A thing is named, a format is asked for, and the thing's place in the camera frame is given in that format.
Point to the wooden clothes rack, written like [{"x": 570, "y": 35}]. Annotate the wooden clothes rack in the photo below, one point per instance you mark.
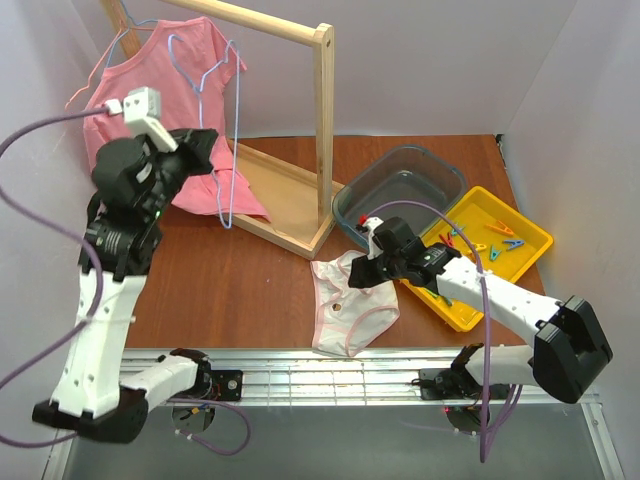
[{"x": 298, "y": 201}]

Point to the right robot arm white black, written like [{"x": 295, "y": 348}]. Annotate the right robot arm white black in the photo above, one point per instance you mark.
[{"x": 564, "y": 347}]

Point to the blue clothespin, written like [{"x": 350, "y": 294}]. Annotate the blue clothespin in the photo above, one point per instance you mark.
[{"x": 512, "y": 244}]

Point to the aluminium mounting rail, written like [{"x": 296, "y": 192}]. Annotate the aluminium mounting rail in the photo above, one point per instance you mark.
[{"x": 303, "y": 378}]

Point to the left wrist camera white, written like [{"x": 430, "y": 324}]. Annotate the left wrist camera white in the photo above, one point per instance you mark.
[{"x": 141, "y": 112}]

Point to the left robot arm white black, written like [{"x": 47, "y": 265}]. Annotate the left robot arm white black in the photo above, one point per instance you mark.
[{"x": 91, "y": 399}]

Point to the teal transparent plastic tub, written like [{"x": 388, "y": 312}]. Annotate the teal transparent plastic tub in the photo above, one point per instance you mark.
[{"x": 396, "y": 185}]

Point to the pink t-shirt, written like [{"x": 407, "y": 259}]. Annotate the pink t-shirt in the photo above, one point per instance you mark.
[{"x": 190, "y": 63}]

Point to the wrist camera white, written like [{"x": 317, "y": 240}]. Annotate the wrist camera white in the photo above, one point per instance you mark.
[
  {"x": 367, "y": 225},
  {"x": 141, "y": 112}
]

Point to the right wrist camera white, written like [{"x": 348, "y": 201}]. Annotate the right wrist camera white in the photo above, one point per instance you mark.
[{"x": 367, "y": 225}]

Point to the yellow plastic tray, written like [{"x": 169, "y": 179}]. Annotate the yellow plastic tray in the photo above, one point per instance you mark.
[{"x": 475, "y": 209}]

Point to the orange clothespin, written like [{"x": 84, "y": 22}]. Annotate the orange clothespin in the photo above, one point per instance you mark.
[{"x": 500, "y": 228}]

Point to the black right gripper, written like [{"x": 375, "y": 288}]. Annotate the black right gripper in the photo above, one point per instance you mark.
[{"x": 373, "y": 270}]

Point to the white pink-trimmed underwear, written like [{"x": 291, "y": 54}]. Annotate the white pink-trimmed underwear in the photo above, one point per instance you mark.
[{"x": 346, "y": 319}]

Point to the green clothespin in tray front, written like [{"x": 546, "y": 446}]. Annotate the green clothespin in tray front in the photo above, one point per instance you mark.
[{"x": 445, "y": 299}]

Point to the red clothespin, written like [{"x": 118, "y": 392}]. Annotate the red clothespin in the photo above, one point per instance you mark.
[{"x": 447, "y": 239}]

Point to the pink wire hanger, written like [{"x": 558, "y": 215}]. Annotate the pink wire hanger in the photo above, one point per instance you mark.
[{"x": 125, "y": 27}]

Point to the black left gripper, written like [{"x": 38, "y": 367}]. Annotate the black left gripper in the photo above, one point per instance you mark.
[{"x": 197, "y": 150}]

